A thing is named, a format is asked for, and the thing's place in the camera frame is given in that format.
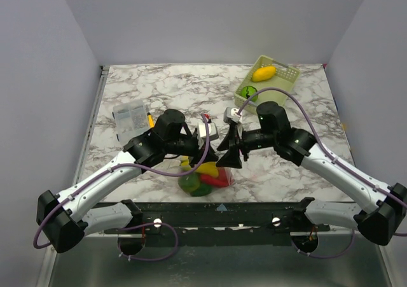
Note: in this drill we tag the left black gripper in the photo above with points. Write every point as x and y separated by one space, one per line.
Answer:
198 154

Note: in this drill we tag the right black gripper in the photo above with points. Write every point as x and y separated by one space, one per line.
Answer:
238 141

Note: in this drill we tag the yellow toy banana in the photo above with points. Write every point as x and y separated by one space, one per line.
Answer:
208 168

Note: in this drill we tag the clear zip top bag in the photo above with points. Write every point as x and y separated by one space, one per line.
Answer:
205 179

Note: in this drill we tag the red toy chili pepper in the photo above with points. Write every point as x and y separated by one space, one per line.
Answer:
222 181

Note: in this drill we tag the green toy bell pepper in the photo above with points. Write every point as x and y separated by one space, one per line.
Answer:
192 185

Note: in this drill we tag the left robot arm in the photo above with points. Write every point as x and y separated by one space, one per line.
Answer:
68 216

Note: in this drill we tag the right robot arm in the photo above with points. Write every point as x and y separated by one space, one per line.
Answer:
377 209

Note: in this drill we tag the yellow toy lemon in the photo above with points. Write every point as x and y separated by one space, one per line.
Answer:
264 73

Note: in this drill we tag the cream plastic basket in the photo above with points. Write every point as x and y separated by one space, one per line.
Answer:
284 79

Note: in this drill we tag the clear plastic screw box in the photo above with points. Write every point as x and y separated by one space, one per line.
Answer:
131 120

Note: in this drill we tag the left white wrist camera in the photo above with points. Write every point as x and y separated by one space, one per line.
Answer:
204 131

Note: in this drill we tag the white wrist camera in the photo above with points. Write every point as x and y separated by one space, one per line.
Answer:
204 131
232 115

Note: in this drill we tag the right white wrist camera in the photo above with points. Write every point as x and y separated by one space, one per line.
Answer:
232 115

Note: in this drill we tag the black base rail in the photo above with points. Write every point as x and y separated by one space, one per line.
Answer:
205 224

